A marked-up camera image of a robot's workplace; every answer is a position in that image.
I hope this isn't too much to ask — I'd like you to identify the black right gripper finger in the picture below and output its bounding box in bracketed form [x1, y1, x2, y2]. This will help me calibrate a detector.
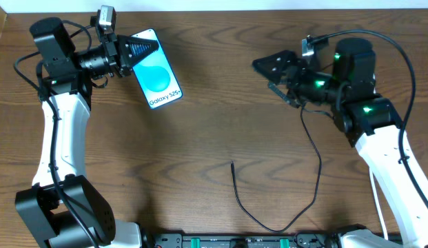
[252, 50, 299, 85]
[267, 82, 300, 108]

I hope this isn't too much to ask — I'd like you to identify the black USB charging cable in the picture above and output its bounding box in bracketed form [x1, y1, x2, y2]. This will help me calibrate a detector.
[230, 101, 323, 234]

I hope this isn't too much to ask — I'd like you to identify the blue Galaxy smartphone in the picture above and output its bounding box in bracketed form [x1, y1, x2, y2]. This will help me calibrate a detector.
[132, 29, 183, 109]

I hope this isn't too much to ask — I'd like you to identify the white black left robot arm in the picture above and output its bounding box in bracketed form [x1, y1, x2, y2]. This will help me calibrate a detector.
[15, 14, 159, 247]

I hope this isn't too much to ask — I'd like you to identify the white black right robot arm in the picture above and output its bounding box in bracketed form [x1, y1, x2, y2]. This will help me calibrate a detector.
[252, 37, 428, 247]

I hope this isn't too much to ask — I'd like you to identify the white power strip cord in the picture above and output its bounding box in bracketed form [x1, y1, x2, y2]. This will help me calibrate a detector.
[368, 168, 390, 242]

